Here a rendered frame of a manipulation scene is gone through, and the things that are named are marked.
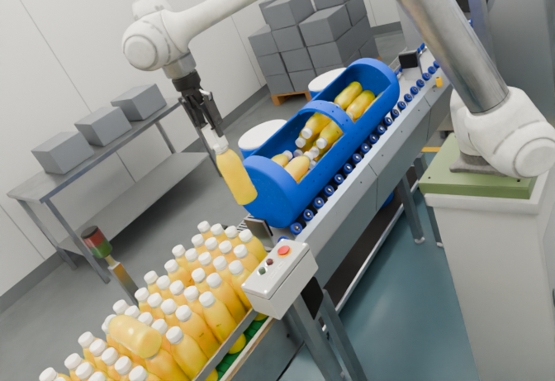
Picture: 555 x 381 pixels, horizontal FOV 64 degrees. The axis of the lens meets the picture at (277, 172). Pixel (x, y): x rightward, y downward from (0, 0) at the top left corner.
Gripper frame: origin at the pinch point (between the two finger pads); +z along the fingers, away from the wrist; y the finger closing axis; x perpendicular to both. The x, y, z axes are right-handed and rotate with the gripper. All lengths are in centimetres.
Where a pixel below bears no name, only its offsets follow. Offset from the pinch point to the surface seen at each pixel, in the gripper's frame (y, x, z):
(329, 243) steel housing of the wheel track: -3, -23, 61
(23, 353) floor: 253, 65, 143
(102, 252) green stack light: 44, 33, 25
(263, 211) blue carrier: 12.9, -13.2, 40.0
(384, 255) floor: 33, -95, 143
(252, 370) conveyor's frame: -12, 33, 58
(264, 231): 7.0, -5.6, 42.5
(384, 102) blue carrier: -4, -85, 35
